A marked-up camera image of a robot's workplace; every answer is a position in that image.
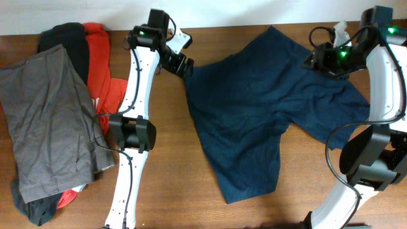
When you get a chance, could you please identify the navy blue shorts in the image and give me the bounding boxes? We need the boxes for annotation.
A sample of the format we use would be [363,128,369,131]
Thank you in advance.
[185,27,369,204]

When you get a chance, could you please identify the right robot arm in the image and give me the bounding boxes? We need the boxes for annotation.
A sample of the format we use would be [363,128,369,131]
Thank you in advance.
[300,6,406,229]

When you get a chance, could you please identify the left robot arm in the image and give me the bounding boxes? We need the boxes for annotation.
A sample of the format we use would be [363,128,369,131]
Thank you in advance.
[104,9,194,229]

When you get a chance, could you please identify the red garment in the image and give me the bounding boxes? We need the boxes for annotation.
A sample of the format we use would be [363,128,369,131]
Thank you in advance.
[57,22,128,210]

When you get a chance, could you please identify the black garment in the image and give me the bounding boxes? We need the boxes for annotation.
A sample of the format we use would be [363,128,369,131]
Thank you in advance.
[37,22,90,84]

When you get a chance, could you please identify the grey shorts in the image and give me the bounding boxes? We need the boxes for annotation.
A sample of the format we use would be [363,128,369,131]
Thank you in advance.
[1,45,115,202]

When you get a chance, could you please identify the dark teal garment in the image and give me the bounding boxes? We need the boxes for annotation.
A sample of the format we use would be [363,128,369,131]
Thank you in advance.
[11,177,62,226]

